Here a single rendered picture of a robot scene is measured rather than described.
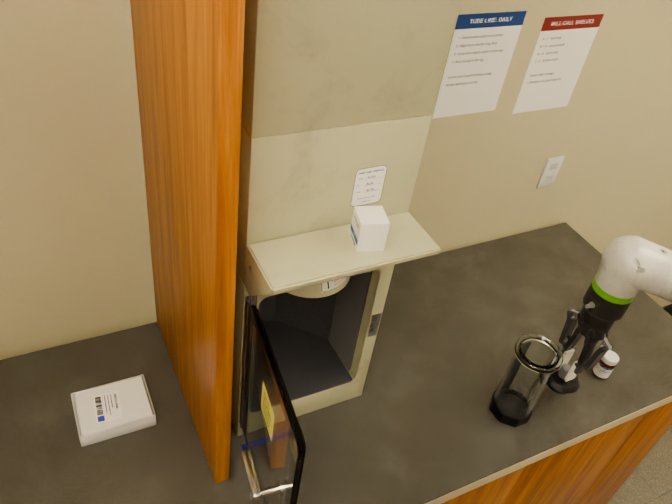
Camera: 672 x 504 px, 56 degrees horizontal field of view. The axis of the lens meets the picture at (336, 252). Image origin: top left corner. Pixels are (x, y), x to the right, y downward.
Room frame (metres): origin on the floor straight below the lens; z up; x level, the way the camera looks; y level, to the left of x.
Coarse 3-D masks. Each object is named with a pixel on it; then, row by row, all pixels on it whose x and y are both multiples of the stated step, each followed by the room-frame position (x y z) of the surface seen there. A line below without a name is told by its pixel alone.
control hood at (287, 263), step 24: (408, 216) 0.94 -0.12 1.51; (288, 240) 0.82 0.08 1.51; (312, 240) 0.83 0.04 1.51; (336, 240) 0.84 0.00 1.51; (408, 240) 0.87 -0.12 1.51; (432, 240) 0.88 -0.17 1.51; (264, 264) 0.75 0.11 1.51; (288, 264) 0.76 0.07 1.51; (312, 264) 0.77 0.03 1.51; (336, 264) 0.78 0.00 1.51; (360, 264) 0.79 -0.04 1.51; (384, 264) 0.80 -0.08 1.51; (264, 288) 0.72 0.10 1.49; (288, 288) 0.71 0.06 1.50
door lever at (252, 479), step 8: (248, 456) 0.59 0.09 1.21; (248, 464) 0.57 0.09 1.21; (248, 472) 0.56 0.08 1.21; (248, 480) 0.55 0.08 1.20; (256, 480) 0.55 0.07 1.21; (256, 488) 0.53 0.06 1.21; (264, 488) 0.54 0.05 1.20; (272, 488) 0.54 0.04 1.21; (280, 488) 0.54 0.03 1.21; (256, 496) 0.52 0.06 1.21
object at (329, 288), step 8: (336, 280) 0.92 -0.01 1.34; (344, 280) 0.94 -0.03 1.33; (304, 288) 0.89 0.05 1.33; (312, 288) 0.89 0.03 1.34; (320, 288) 0.90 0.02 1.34; (328, 288) 0.90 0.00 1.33; (336, 288) 0.91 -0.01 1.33; (304, 296) 0.88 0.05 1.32; (312, 296) 0.89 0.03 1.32; (320, 296) 0.89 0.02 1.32
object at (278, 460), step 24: (264, 336) 0.70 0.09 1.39; (264, 360) 0.68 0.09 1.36; (264, 384) 0.67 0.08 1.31; (288, 408) 0.57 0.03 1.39; (264, 432) 0.64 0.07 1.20; (288, 432) 0.54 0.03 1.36; (264, 456) 0.63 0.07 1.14; (288, 456) 0.53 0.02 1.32; (264, 480) 0.62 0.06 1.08; (288, 480) 0.52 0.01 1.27
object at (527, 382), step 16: (528, 336) 1.03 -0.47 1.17; (544, 336) 1.04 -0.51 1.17; (528, 352) 1.03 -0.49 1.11; (544, 352) 1.02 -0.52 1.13; (560, 352) 1.00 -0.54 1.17; (512, 368) 0.98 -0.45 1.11; (528, 368) 0.95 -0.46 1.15; (544, 368) 0.94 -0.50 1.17; (512, 384) 0.96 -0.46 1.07; (528, 384) 0.95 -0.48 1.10; (544, 384) 0.96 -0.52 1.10; (496, 400) 0.98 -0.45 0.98; (512, 400) 0.95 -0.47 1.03; (528, 400) 0.95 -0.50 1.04; (512, 416) 0.95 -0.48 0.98
